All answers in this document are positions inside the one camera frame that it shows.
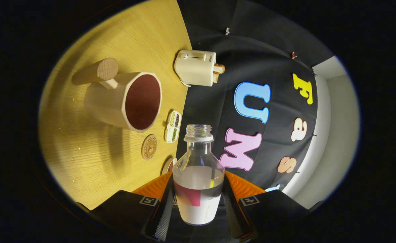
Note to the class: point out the red cloth clip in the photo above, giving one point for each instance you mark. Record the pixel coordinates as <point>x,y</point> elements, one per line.
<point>293,54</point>

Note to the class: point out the black backdrop cloth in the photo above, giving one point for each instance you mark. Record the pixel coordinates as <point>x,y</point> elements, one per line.
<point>252,50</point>

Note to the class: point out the round brown coaster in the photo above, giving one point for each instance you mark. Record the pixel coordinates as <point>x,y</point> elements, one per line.
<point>149,146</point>

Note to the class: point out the toast slice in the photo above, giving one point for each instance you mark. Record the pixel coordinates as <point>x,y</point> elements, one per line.
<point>219,68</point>
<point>216,77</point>

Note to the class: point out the small white condiment dish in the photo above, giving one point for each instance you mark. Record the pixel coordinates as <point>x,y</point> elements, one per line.
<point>173,126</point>

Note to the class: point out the red meat patty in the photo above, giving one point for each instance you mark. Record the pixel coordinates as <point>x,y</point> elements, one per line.
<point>170,167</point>

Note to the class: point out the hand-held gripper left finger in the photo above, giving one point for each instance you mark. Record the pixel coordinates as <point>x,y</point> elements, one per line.
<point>165,216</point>

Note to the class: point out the wooden table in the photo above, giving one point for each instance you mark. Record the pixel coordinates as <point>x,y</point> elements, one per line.
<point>83,162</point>

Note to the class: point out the clear juice bottle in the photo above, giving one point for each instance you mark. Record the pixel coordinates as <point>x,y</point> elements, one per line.
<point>198,206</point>

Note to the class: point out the white round plate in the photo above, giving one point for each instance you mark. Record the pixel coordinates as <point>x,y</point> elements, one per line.
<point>165,166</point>

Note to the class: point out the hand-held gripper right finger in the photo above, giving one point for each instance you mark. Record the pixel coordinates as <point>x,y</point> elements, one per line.
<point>231,216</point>

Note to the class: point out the cream toaster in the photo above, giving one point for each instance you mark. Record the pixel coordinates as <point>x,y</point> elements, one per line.
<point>194,69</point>

